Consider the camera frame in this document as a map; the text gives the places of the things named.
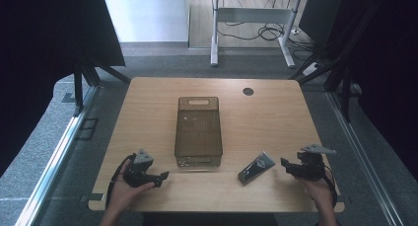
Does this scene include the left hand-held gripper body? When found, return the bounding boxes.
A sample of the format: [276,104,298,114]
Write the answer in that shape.
[122,149,163,188]

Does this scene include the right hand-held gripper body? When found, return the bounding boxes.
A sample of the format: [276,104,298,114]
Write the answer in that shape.
[296,144,337,183]

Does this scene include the person's right hand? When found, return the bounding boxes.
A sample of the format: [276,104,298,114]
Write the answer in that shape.
[295,169,335,204]

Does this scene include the person's left hand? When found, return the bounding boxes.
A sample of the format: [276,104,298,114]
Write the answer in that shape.
[107,169,156,214]

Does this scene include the transparent brown plastic bin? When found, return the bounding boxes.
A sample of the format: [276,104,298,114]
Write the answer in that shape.
[174,96,224,170]

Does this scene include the person's dark clothing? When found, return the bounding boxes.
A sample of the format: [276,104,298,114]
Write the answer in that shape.
[141,212,280,226]

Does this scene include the black metal stand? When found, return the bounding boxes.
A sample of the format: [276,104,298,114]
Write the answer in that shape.
[72,52,132,117]
[289,62,353,122]

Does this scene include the white power strip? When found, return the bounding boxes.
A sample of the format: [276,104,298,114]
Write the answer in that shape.
[302,62,320,77]

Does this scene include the black curtain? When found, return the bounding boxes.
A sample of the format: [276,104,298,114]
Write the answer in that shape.
[324,0,418,183]
[0,0,126,178]

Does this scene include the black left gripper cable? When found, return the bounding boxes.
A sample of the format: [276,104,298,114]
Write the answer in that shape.
[104,153,137,209]

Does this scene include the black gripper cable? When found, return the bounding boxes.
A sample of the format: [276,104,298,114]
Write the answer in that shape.
[323,164,339,208]
[104,153,137,209]

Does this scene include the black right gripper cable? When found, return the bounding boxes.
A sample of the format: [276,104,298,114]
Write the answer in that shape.
[323,164,339,208]

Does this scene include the aluminium floor rail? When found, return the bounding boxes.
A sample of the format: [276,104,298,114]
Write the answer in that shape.
[13,84,100,226]
[326,91,405,226]

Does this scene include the black floor cables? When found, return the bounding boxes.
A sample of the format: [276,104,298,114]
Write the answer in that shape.
[216,20,321,61]

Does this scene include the white metal desk frame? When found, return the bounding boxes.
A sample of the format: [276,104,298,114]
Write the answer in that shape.
[209,0,303,69]

